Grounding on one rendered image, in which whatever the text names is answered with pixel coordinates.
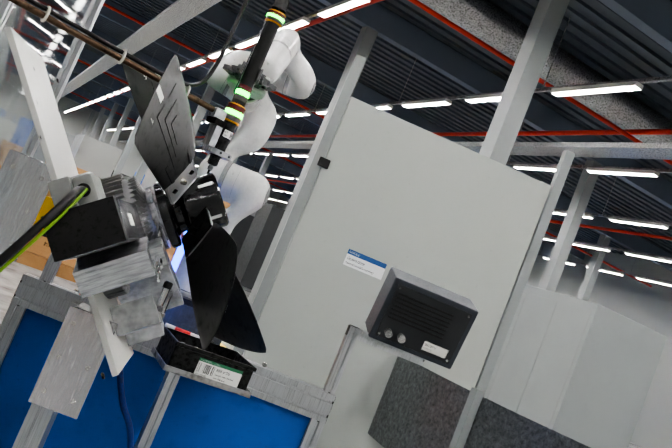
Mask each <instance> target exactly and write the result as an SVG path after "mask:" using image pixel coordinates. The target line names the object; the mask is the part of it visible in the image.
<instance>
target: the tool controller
mask: <svg viewBox="0 0 672 448"><path fill-rule="evenodd" d="M478 312H479V311H478V310H477V309H476V307H475V306H474V304H473V303H472V301H471V300H470V299H468V298H466V297H464V296H461V295H459V294H456V293H454V292H452V291H449V290H447V289H444V288H442V287H440V286H437V285H435V284H433V283H430V282H428V281H425V280H423V279H421V278H418V277H416V276H413V275H411V274H409V273H406V272H404V271H402V270H399V269H397V268H394V267H391V268H390V271H389V273H388V275H387V277H386V279H385V281H384V283H383V285H382V288H381V290H380V292H379V294H378V296H377V298H376V300H375V302H374V305H373V307H372V309H371V311H370V313H369V315H368V317H367V319H366V322H365V324H366V328H367V332H368V336H369V337H371V338H373V339H376V340H378V341H381V342H383V343H386V344H388V345H391V346H393V347H396V348H398V349H401V350H403V351H405V352H408V353H410V354H413V355H415V356H418V357H420V358H423V359H425V360H428V361H430V362H433V363H435V364H438V365H440V366H443V367H445V368H447V369H451V367H452V365H453V363H454V361H455V359H456V357H457V355H458V353H459V351H460V349H461V347H462V345H463V343H464V341H465V339H466V337H467V335H468V333H469V331H470V329H471V327H472V325H473V323H474V321H475V319H476V317H477V315H478Z"/></svg>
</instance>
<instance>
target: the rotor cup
mask: <svg viewBox="0 0 672 448"><path fill-rule="evenodd" d="M208 182H212V185H208V186H205V187H202V188H198V185H202V184H205V183H208ZM153 188H154V193H155V197H156V201H157V204H158V208H159V211H160V215H161V218H162V221H163V224H164V227H165V230H166V233H167V236H168V238H169V241H170V243H171V245H172V247H173V248H177V247H180V246H181V245H182V240H181V236H180V235H181V234H182V232H185V231H188V229H189V228H190V227H191V226H192V224H193V223H194V222H195V221H196V219H197V218H198V217H199V216H200V214H201V213H202V212H203V211H204V209H205V208H207V209H208V211H209V212H210V216H211V217H212V216H216V215H219V214H222V217H219V218H216V219H213V220H212V222H213V224H214V223H217V224H218V225H220V226H221V227H225V226H227V225H229V219H228V216H227V212H226V209H225V205H224V202H223V199H222V196H221V192H220V189H219V186H218V183H217V180H216V177H215V175H214V174H213V173H209V174H206V175H202V176H199V177H197V178H196V180H195V181H194V182H193V183H192V184H191V186H190V187H189V188H188V189H187V190H186V191H185V192H184V194H183V195H182V196H181V197H180V198H179V199H178V200H177V202H176V203H174V204H172V205H170V204H169V201H168V199H167V196H166V194H165V191H164V190H162V188H161V186H160V185H159V183H155V184H154V185H153Z"/></svg>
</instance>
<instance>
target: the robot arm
mask: <svg viewBox="0 0 672 448"><path fill-rule="evenodd" d="M300 45H301V44H300V38H299V35H298V33H297V32H296V31H295V30H293V29H291V28H282V29H280V30H278V31H277V33H276V36H275V38H274V40H273V43H272V45H271V47H270V50H269V52H268V54H267V56H266V59H265V61H264V63H263V66H262V68H261V70H260V72H259V74H258V77H257V79H256V82H255V84H254V87H253V89H252V91H251V94H250V96H249V98H248V101H247V103H246V105H245V109H246V111H245V115H244V117H243V119H242V121H241V123H240V125H239V127H238V129H237V130H236V132H235V133H234V135H233V136H232V138H231V141H230V143H229V144H228V146H227V148H226V151H225V152H226V153H227V154H229V155H231V156H232V158H231V160H230V161H226V160H223V159H220V160H219V163H218V166H216V167H213V170H212V171H210V173H213V174H214V175H215V177H216V180H217V183H218V186H219V189H220V192H221V196H222V199H223V201H225V202H227V203H230V204H231V205H230V207H228V208H227V209H226V212H227V216H228V219H229V225H227V226H225V227H222V228H224V229H225V230H226V231H227V232H228V233H229V234H231V232H232V231H233V229H234V227H235V226H236V225H237V224H238V223H239V222H240V221H241V220H242V219H244V218H245V217H247V216H249V215H251V214H252V213H254V212H256V211H257V210H259V209H260V208H262V207H263V206H264V205H265V203H266V202H267V201H268V198H269V195H270V185H269V182H268V181H267V179H266V178H265V177H264V176H262V175H260V174H258V173H256V172H254V171H252V170H249V169H247V168H244V167H242V166H239V165H237V164H235V163H233V161H234V159H236V158H237V157H239V156H242V155H247V154H251V153H254V152H256V151H258V150H259V149H260V148H262V147H263V146H264V144H265V143H266V142H267V140H268V138H269V137H270V135H271V132H272V130H273V128H274V126H275V123H276V120H277V113H276V109H275V107H274V105H273V103H272V101H271V99H270V97H269V95H268V91H274V92H275V91H277V92H280V93H282V94H285V95H287V96H290V97H292V98H296V99H305V98H308V97H309V96H310V95H312V93H313V92H314V90H315V86H316V78H315V74H314V72H313V69H312V67H311V66H310V64H309V63H308V61H307V60H306V59H305V58H304V56H303V55H302V53H301V50H300ZM250 53H251V52H249V51H243V50H236V51H231V52H228V53H226V54H224V56H223V58H222V60H221V62H220V64H219V65H218V67H217V69H216V70H215V72H214V73H213V75H212V76H211V77H210V79H209V80H208V81H207V83H208V85H209V86H210V87H212V88H213V89H214V90H216V91H217V92H219V93H221V94H222V95H224V96H225V97H227V98H228V99H229V100H230V101H232V99H233V96H234V94H235V92H236V91H234V90H235V87H236V85H237V83H238V81H239V78H240V76H241V74H242V71H243V69H244V67H245V65H246V62H247V60H248V57H249V55H250ZM209 156H210V155H209ZM209 156H208V157H206V158H205V159H204V160H203V161H202V162H201V163H200V165H199V166H198V168H197V173H198V176H202V175H205V173H207V171H208V169H207V168H208V166H209V164H208V162H207V161H208V160H209V159H208V158H209ZM186 258H187V257H185V254H184V256H183V258H182V261H181V263H180V265H179V268H178V270H177V272H176V276H177V279H178V281H179V285H180V289H181V293H182V295H183V296H186V297H188V298H191V292H190V285H189V279H188V272H187V265H186ZM191 299H192V298H191Z"/></svg>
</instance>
